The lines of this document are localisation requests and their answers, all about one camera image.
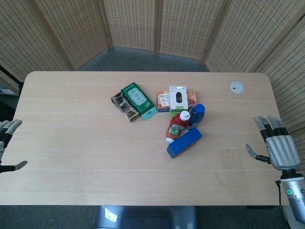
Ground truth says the green tissue box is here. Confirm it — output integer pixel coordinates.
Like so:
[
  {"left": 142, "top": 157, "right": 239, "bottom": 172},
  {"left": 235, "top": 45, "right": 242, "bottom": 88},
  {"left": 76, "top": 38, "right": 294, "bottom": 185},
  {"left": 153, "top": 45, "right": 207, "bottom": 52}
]
[{"left": 121, "top": 82, "right": 158, "bottom": 122}]

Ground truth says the woven folding screen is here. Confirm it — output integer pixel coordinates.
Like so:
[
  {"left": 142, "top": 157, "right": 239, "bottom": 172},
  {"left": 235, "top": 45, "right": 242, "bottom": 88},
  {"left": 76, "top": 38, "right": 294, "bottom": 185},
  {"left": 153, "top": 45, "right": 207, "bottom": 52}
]
[{"left": 0, "top": 0, "right": 305, "bottom": 134}]

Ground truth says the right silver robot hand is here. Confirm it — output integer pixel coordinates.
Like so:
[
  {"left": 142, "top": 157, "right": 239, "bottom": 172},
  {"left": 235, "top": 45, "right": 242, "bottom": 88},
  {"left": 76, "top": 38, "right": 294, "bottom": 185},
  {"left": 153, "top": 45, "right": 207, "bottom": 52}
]
[{"left": 245, "top": 115, "right": 302, "bottom": 171}]

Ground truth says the dark blue bottle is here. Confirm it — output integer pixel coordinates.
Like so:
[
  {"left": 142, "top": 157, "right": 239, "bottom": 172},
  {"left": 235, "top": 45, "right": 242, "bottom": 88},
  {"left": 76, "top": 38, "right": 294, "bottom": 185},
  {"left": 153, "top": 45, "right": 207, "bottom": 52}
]
[{"left": 186, "top": 104, "right": 206, "bottom": 130}]

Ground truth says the white mouse package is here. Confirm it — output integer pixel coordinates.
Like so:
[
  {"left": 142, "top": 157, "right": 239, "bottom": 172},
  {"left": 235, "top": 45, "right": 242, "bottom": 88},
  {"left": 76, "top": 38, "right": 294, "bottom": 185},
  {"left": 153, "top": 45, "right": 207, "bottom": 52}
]
[{"left": 169, "top": 85, "right": 189, "bottom": 117}]

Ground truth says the orange snack box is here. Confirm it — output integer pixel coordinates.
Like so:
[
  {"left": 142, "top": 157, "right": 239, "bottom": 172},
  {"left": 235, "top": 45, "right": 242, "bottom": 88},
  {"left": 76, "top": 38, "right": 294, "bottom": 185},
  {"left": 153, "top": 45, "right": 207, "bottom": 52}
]
[{"left": 156, "top": 90, "right": 198, "bottom": 113}]

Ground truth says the red ketchup bottle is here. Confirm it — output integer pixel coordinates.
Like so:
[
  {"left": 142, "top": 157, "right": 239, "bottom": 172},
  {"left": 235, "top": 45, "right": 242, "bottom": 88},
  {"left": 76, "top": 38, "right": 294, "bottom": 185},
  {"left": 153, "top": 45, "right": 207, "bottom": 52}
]
[{"left": 165, "top": 110, "right": 191, "bottom": 144}]

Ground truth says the black stand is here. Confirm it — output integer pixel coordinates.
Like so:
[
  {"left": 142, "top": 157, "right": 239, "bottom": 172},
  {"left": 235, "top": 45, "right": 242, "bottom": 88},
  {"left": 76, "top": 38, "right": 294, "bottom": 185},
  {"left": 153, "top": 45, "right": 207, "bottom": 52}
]
[{"left": 0, "top": 65, "right": 24, "bottom": 96}]

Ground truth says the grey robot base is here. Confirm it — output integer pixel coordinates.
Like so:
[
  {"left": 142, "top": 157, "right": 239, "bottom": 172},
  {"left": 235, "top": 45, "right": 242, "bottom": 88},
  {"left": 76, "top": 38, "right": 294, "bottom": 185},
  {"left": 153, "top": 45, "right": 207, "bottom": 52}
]
[{"left": 94, "top": 205, "right": 198, "bottom": 229}]

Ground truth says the white table grommet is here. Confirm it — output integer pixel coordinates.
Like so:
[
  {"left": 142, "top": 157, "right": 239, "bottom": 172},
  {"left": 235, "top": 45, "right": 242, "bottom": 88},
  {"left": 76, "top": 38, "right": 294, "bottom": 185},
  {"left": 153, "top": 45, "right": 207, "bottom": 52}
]
[{"left": 230, "top": 81, "right": 245, "bottom": 94}]

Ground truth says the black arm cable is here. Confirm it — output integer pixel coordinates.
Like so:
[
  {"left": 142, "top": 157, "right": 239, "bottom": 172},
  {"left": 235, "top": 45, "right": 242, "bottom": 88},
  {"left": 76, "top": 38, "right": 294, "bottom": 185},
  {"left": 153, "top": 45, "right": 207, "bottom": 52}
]
[{"left": 275, "top": 180, "right": 284, "bottom": 206}]

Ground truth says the blue rectangular box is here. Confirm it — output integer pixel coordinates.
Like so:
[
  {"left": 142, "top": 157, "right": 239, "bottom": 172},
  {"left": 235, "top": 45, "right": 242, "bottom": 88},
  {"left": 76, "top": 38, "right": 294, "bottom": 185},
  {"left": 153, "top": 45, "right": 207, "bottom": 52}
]
[{"left": 166, "top": 126, "right": 203, "bottom": 159}]

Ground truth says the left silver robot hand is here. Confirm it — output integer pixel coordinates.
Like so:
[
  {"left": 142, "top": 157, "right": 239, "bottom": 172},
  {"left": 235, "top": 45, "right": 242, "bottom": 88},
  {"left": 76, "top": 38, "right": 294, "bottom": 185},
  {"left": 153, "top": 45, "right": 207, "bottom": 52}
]
[{"left": 0, "top": 119, "right": 28, "bottom": 174}]

